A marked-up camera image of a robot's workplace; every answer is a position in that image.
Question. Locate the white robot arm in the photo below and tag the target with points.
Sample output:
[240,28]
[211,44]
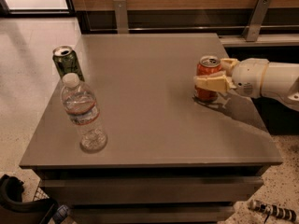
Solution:
[281,82]

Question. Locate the metal wall bracket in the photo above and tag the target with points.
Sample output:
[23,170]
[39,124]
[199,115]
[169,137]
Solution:
[252,30]
[121,16]

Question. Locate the upper cabinet drawer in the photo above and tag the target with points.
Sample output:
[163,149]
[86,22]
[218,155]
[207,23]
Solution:
[152,190]

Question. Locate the grey drawer cabinet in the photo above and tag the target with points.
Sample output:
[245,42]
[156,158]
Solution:
[144,87]

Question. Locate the cabinet drawer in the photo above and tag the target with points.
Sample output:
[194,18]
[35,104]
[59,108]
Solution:
[153,215]
[152,190]

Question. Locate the right metal wall bracket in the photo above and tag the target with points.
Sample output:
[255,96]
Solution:
[252,30]

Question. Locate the clear plastic water bottle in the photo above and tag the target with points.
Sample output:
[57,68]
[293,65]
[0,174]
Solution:
[81,106]

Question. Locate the lower cabinet drawer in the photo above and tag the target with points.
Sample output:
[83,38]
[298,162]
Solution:
[153,215]

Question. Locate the left metal wall bracket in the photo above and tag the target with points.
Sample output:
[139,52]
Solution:
[121,16]

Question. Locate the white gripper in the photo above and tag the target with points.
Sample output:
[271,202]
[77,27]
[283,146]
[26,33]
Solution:
[249,76]

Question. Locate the orange coke can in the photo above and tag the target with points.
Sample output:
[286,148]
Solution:
[208,65]

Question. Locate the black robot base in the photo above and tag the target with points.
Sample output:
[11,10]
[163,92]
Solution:
[13,210]

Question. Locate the green soda can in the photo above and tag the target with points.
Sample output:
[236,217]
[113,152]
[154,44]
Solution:
[66,61]

